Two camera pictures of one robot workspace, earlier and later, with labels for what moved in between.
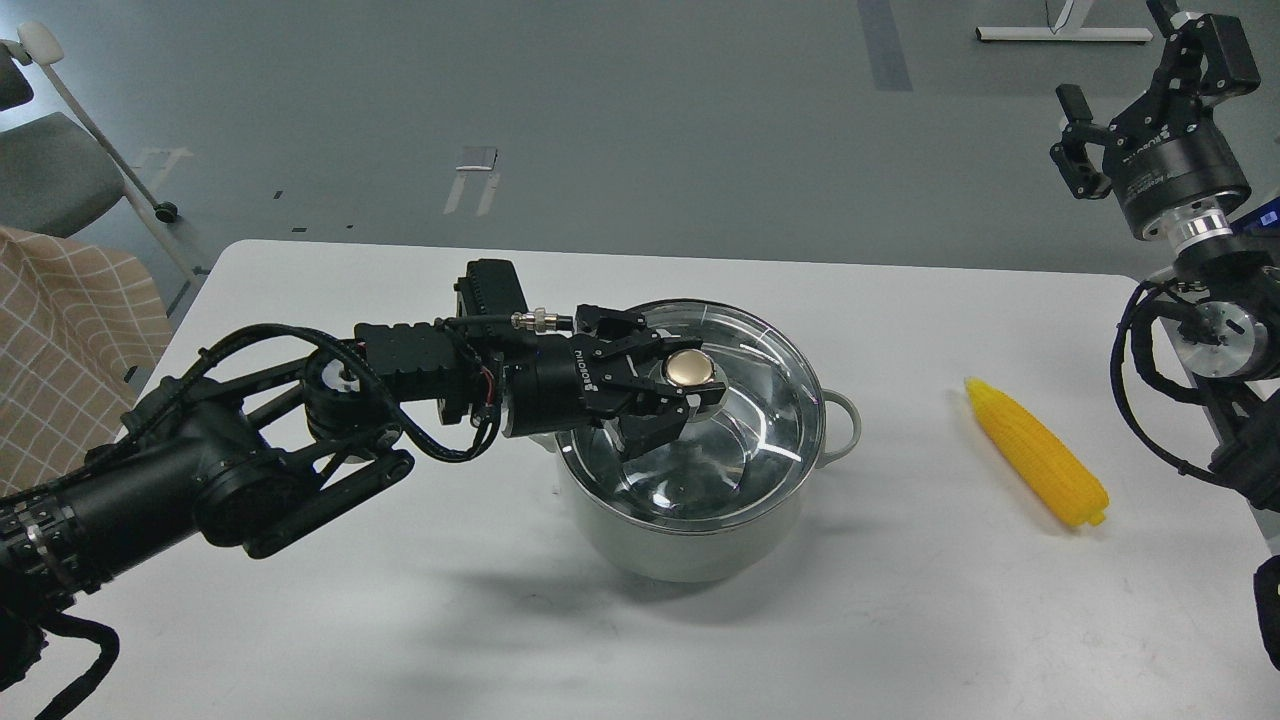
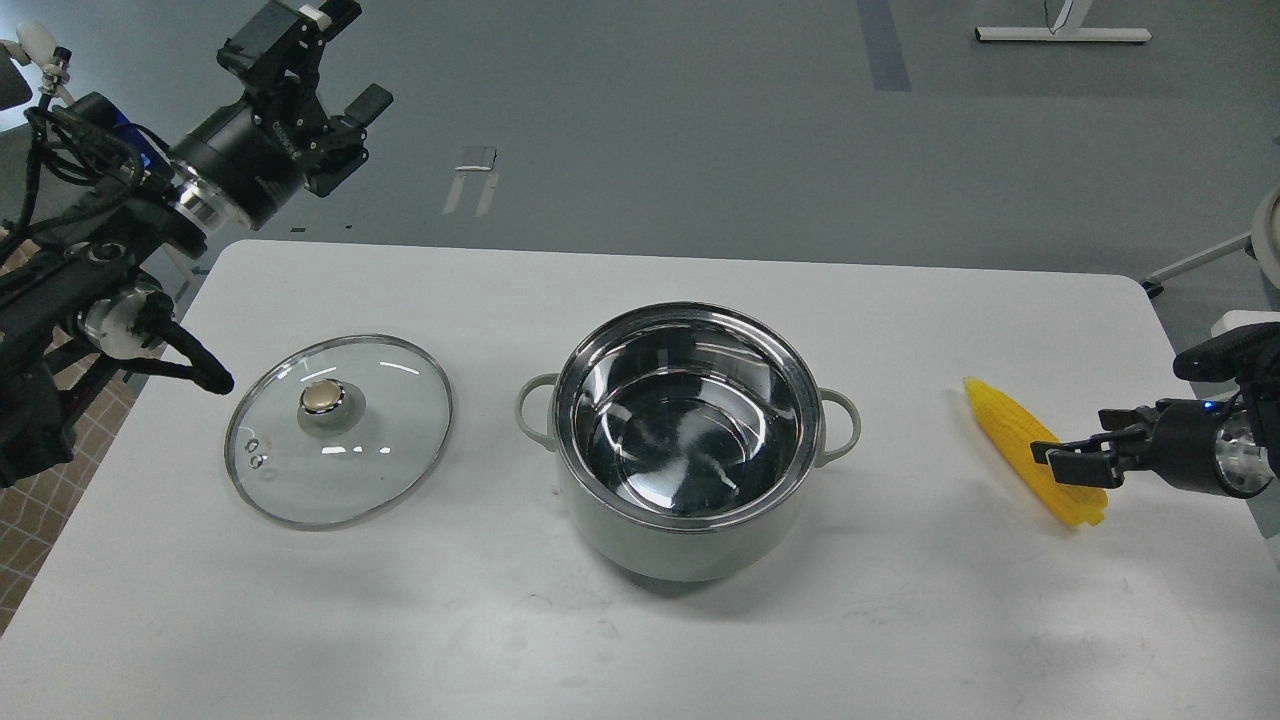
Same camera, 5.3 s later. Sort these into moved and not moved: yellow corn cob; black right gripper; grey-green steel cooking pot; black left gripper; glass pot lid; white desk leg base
Moved: black right gripper; glass pot lid; black left gripper
Not moved: yellow corn cob; grey-green steel cooking pot; white desk leg base
